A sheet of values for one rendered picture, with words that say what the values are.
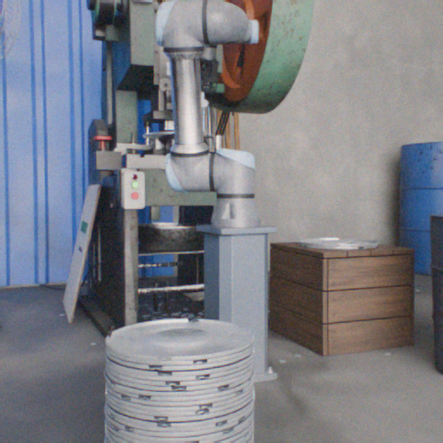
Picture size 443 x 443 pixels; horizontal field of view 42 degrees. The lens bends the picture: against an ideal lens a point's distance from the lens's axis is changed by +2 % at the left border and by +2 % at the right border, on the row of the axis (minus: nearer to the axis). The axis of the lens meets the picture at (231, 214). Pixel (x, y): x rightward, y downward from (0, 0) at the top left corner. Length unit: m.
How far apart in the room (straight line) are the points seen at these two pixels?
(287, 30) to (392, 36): 2.37
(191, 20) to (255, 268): 0.71
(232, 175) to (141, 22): 0.96
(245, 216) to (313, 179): 2.51
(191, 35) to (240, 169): 0.39
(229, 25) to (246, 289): 0.74
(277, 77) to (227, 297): 1.10
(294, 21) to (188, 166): 0.92
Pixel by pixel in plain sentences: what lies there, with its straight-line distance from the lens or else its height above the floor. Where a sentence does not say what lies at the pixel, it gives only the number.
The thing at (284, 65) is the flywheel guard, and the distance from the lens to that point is 2.39.
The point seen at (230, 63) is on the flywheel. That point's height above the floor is 1.18.
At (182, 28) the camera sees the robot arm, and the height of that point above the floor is 0.99.
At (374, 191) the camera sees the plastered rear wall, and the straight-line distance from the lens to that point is 4.42.
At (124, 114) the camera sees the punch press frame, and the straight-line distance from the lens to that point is 2.63.
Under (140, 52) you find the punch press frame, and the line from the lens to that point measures 2.38.
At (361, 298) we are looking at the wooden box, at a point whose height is 0.19.
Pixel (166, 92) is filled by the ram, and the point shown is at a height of 0.96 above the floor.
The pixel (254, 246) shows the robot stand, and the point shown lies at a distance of 1.65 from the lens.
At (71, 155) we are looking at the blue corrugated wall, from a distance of 3.53.
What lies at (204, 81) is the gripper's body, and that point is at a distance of 2.16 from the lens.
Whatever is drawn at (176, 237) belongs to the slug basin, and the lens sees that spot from 2.33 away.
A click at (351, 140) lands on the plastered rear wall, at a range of 4.32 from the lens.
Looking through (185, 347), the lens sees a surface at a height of 0.26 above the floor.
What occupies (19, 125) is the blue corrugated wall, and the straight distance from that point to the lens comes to 3.52.
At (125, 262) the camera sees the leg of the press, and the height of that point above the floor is 0.29.
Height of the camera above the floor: 0.55
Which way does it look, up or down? 2 degrees down
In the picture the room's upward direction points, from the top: straight up
